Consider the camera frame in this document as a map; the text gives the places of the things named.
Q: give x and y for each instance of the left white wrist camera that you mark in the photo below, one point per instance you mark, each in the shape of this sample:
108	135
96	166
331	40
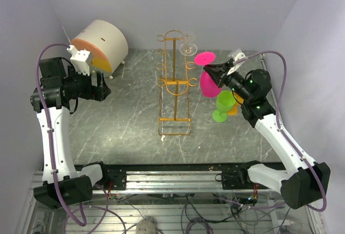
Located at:
80	60

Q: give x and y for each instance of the cream round drawer box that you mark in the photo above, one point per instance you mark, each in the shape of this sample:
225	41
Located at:
106	43

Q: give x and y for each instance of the clear round wine glass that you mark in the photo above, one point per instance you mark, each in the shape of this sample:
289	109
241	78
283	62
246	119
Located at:
188	36

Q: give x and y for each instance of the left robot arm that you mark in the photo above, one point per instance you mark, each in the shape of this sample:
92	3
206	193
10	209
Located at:
61	182

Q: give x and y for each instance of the green plastic goblet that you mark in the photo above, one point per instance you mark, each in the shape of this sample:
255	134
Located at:
224	103

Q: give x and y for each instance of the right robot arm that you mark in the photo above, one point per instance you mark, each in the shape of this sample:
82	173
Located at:
303	180

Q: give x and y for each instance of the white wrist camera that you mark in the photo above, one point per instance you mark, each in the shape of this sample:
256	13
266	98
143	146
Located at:
237	58
80	60

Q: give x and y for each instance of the gold wire wine glass rack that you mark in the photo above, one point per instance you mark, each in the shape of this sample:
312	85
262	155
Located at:
172	84

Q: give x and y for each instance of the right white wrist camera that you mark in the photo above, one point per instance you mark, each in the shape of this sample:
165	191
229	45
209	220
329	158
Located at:
237	58

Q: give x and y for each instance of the grey fuzzy ball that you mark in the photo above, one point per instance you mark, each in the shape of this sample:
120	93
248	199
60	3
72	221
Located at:
147	226

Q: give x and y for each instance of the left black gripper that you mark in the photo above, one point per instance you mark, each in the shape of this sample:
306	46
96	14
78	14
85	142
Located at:
98	93

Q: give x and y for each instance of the magenta plastic goblet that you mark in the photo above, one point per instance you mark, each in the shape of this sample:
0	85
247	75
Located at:
208	88

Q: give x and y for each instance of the clear flute wine glass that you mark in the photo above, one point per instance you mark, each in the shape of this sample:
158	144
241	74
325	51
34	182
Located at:
188	49

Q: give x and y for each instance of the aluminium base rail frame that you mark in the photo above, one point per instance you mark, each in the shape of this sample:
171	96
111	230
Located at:
174	178

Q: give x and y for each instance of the orange plastic goblet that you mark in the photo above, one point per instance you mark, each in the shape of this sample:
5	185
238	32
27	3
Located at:
234	110

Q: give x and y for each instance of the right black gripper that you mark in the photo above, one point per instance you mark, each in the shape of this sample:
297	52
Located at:
219	74

